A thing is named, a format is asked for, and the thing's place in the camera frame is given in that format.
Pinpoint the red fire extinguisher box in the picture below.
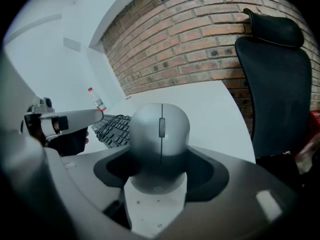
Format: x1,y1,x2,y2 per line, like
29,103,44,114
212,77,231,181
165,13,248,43
308,109,320,137

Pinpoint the clear bottle with red cap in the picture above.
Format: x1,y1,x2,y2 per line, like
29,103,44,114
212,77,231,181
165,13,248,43
87,86,108,111

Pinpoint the white desk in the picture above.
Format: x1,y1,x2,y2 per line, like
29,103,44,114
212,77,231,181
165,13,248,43
83,79,258,165

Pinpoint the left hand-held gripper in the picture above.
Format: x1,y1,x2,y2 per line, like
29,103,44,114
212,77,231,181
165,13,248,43
19,96,105,158

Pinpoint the black office chair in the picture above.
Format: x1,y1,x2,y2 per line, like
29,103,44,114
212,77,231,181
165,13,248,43
234,7,314,160

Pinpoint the grey computer mouse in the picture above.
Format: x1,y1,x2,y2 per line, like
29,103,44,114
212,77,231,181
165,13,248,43
128,102,191,196

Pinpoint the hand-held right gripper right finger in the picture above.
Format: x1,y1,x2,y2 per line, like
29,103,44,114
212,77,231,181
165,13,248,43
154,145,304,240

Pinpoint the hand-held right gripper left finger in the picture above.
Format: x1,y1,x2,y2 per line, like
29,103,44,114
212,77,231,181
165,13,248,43
0,50,161,240

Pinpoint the black keyboard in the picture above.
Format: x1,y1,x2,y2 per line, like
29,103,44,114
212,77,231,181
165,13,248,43
90,113,133,150

